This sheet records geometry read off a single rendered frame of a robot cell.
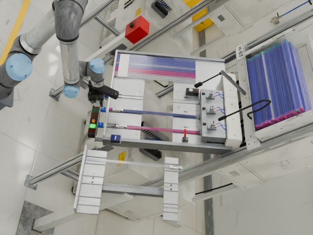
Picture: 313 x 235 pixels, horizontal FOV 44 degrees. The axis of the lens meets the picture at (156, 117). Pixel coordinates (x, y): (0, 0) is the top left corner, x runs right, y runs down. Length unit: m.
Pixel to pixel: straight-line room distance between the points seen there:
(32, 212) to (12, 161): 0.34
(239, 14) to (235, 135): 1.45
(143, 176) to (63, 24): 1.16
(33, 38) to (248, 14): 1.96
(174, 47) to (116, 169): 1.49
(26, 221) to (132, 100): 0.98
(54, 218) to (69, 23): 1.22
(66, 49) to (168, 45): 1.91
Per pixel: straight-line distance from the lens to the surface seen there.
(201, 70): 2.52
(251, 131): 2.13
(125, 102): 2.29
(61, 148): 2.90
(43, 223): 2.51
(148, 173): 2.48
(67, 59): 1.77
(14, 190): 2.59
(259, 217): 3.71
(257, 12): 3.37
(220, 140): 2.17
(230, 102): 2.28
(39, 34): 1.90
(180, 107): 2.30
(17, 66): 1.90
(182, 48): 3.57
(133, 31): 2.86
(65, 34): 1.67
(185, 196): 2.73
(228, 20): 3.38
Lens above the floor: 2.14
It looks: 33 degrees down
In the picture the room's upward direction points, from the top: 64 degrees clockwise
